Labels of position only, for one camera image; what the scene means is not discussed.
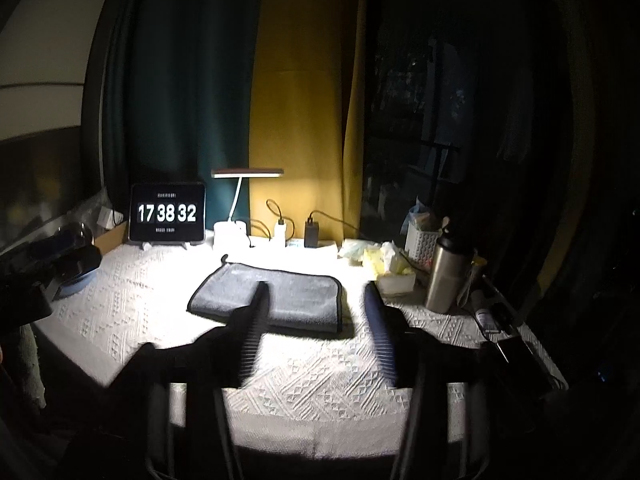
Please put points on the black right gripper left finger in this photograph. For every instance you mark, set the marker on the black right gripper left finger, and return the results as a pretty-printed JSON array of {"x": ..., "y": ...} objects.
[{"x": 139, "y": 398}]

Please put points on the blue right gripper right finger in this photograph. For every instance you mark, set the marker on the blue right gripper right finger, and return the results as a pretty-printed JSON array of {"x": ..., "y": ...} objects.
[{"x": 412, "y": 358}]

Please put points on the purple and grey towel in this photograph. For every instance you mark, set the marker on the purple and grey towel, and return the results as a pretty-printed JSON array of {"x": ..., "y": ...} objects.
[{"x": 299, "y": 302}]

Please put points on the stainless steel bottle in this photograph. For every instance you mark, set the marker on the stainless steel bottle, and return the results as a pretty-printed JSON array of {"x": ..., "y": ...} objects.
[{"x": 447, "y": 273}]

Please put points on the yellow tissue box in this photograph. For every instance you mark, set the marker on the yellow tissue box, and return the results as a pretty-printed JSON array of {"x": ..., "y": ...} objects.
[{"x": 389, "y": 269}]

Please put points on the white perforated basket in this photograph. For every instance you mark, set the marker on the white perforated basket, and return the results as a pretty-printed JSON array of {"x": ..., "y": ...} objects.
[{"x": 420, "y": 246}]

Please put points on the soft tissue pack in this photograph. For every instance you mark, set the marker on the soft tissue pack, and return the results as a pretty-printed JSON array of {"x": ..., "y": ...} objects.
[{"x": 353, "y": 250}]

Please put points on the white LED desk lamp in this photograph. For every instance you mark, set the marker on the white LED desk lamp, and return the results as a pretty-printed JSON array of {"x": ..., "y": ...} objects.
[{"x": 230, "y": 235}]

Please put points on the black power adapter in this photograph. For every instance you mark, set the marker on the black power adapter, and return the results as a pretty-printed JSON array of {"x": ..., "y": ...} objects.
[{"x": 311, "y": 233}]

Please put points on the tablet showing clock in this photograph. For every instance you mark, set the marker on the tablet showing clock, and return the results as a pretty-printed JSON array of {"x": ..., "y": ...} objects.
[{"x": 167, "y": 213}]

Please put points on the white USB charger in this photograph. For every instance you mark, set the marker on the white USB charger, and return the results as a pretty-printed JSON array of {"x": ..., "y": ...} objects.
[{"x": 278, "y": 238}]

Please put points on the dark green curtain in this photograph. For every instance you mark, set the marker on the dark green curtain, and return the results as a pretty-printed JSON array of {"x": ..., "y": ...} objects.
[{"x": 176, "y": 95}]

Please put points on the yellow curtain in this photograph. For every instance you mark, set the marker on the yellow curtain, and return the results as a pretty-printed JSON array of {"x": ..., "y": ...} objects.
[{"x": 306, "y": 112}]

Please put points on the white wall plug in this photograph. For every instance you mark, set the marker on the white wall plug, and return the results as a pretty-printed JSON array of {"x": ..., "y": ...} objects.
[{"x": 109, "y": 218}]

